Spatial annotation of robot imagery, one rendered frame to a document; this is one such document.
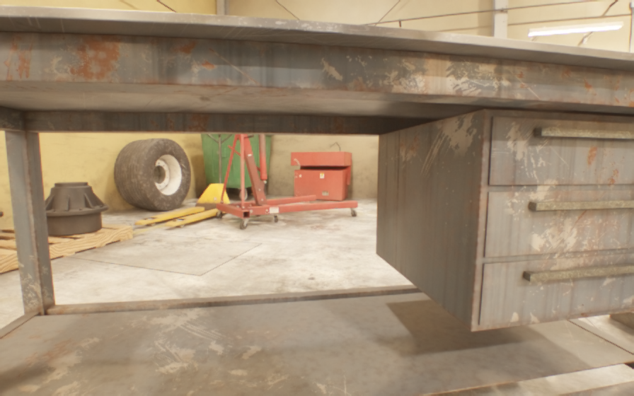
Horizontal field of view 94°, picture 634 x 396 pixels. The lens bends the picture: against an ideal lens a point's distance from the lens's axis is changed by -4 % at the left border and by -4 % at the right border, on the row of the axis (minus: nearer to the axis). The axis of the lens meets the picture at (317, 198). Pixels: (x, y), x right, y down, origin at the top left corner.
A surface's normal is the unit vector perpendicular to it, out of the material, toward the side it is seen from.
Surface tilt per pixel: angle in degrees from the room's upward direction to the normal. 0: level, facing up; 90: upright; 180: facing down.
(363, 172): 90
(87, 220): 90
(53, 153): 90
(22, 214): 90
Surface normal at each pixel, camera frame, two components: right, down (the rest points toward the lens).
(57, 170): 0.95, 0.04
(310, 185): -0.29, 0.11
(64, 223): 0.35, 0.10
